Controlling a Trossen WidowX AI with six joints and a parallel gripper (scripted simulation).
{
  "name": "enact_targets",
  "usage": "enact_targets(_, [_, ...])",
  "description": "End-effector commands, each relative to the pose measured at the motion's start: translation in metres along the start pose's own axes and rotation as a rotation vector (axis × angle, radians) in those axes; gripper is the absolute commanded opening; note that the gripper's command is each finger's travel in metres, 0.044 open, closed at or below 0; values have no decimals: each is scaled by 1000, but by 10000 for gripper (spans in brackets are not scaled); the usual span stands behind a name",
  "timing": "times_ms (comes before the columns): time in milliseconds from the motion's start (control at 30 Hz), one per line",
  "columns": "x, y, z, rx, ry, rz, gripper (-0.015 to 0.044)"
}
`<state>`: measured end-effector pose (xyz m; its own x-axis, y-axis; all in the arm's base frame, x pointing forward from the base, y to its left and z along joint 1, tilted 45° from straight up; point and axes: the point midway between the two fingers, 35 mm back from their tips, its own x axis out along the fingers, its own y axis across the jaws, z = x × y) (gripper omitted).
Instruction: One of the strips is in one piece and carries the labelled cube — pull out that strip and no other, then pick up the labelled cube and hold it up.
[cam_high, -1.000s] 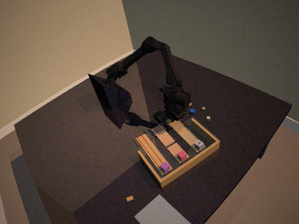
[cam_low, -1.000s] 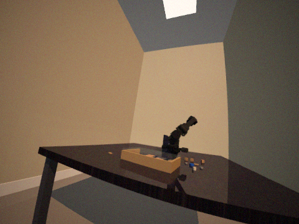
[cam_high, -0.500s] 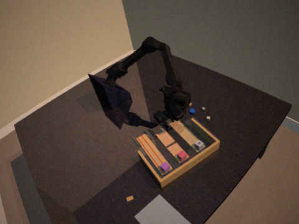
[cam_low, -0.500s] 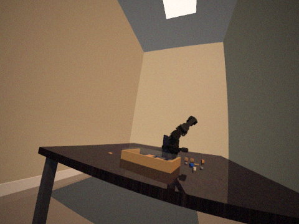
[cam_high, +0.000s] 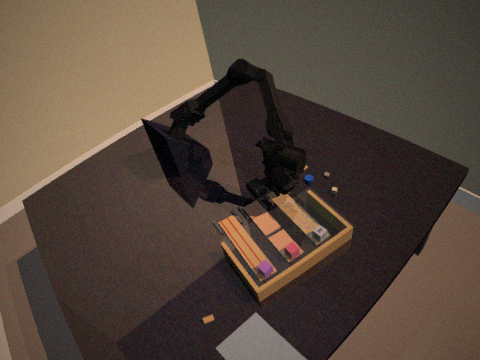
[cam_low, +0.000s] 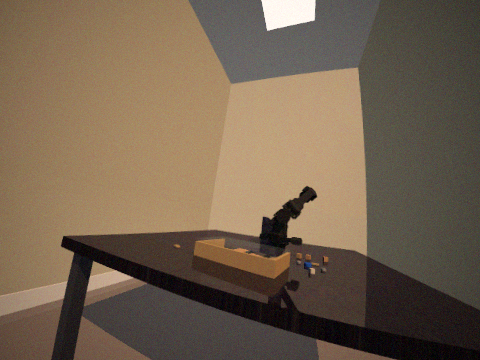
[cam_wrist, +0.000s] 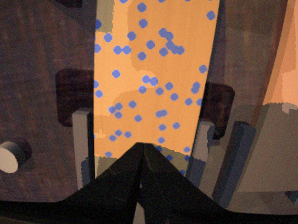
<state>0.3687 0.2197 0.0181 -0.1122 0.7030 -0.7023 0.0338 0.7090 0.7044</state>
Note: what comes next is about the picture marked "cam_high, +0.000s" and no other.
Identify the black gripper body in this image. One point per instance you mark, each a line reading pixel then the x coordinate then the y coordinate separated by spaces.
pixel 257 187

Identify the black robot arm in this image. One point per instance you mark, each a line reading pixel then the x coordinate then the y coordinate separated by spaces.
pixel 278 126

